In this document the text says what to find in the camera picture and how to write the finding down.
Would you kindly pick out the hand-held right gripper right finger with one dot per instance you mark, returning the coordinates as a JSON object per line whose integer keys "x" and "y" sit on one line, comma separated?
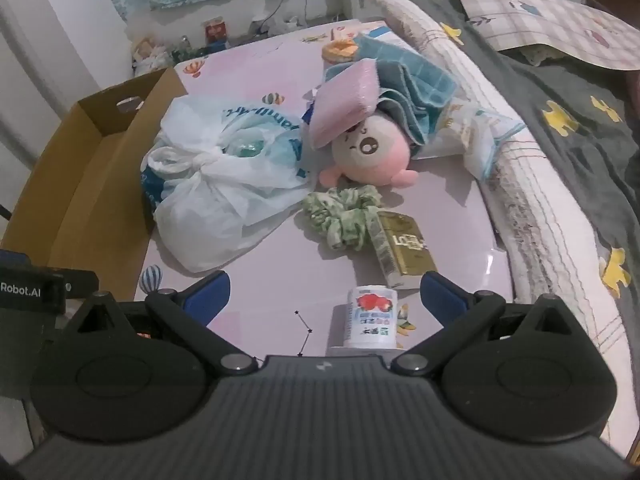
{"x": 442, "y": 294}

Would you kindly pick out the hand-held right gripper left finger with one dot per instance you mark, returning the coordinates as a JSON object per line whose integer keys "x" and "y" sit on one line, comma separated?
{"x": 207, "y": 294}

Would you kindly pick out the white plastic bag blue print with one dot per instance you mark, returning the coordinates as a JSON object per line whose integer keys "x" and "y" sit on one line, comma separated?
{"x": 225, "y": 195}

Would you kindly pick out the brown cardboard box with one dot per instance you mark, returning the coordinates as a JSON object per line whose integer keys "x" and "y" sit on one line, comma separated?
{"x": 75, "y": 185}

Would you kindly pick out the green white scrunchie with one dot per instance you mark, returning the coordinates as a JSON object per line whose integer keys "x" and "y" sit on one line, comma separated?
{"x": 340, "y": 220}

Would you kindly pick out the blue checked towel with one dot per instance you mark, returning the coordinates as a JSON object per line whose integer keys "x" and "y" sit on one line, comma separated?
{"x": 415, "y": 85}

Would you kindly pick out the pink cloth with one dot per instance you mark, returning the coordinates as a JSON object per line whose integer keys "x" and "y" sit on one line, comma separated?
{"x": 345, "y": 100}

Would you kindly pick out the gold carton box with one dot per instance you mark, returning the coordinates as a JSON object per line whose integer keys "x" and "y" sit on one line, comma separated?
{"x": 405, "y": 250}

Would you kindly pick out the pink balloon print mat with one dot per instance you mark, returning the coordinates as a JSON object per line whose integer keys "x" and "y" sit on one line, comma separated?
{"x": 280, "y": 280}

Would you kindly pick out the small white bottle red label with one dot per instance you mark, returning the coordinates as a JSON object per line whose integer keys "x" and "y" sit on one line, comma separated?
{"x": 370, "y": 315}

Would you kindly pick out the rolled white fuzzy blanket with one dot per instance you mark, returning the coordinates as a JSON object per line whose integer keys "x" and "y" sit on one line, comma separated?
{"x": 540, "y": 220}

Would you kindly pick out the pink round plush toy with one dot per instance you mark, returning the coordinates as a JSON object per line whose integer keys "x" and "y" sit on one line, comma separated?
{"x": 370, "y": 160}

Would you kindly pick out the blue white tissue packet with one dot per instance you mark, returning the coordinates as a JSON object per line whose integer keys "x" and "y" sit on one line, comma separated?
{"x": 480, "y": 130}

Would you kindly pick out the dark grey blanket yellow print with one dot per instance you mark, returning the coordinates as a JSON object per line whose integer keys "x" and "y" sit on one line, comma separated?
{"x": 575, "y": 160}

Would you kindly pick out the pile of floor litter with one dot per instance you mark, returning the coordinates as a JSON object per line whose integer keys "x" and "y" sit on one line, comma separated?
{"x": 150, "y": 52}

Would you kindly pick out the red packet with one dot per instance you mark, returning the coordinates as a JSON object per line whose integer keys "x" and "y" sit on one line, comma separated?
{"x": 216, "y": 31}

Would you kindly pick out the orange wet wipes pack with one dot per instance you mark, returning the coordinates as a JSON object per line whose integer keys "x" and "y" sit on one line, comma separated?
{"x": 340, "y": 50}

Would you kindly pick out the checked pastel pillow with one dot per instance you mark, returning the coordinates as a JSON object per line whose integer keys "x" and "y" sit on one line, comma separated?
{"x": 550, "y": 20}

